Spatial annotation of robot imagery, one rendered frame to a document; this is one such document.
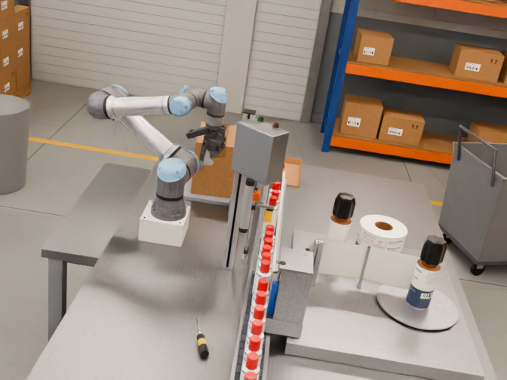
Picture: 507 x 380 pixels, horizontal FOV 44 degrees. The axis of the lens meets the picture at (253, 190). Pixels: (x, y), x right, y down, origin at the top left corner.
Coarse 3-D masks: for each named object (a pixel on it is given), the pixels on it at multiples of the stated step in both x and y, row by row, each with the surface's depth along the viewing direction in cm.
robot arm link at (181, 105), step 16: (96, 96) 259; (112, 96) 259; (160, 96) 251; (176, 96) 248; (192, 96) 252; (96, 112) 257; (112, 112) 256; (128, 112) 254; (144, 112) 252; (160, 112) 251; (176, 112) 246
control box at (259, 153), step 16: (240, 128) 225; (256, 128) 221; (240, 144) 227; (256, 144) 222; (272, 144) 218; (240, 160) 229; (256, 160) 224; (272, 160) 221; (256, 176) 226; (272, 176) 225
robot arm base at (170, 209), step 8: (160, 200) 263; (168, 200) 261; (176, 200) 262; (152, 208) 267; (160, 208) 263; (168, 208) 262; (176, 208) 264; (184, 208) 268; (160, 216) 263; (168, 216) 263; (176, 216) 264; (184, 216) 268
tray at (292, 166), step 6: (288, 162) 364; (294, 162) 364; (300, 162) 360; (288, 168) 358; (294, 168) 359; (300, 168) 351; (282, 174) 349; (288, 174) 350; (294, 174) 351; (300, 174) 343; (288, 180) 343; (294, 180) 344
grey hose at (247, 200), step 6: (246, 180) 227; (252, 180) 227; (246, 186) 228; (252, 186) 227; (246, 192) 228; (252, 192) 228; (246, 198) 229; (252, 198) 230; (246, 204) 230; (246, 210) 231; (246, 216) 232; (240, 222) 235; (246, 222) 233; (240, 228) 235; (246, 228) 235
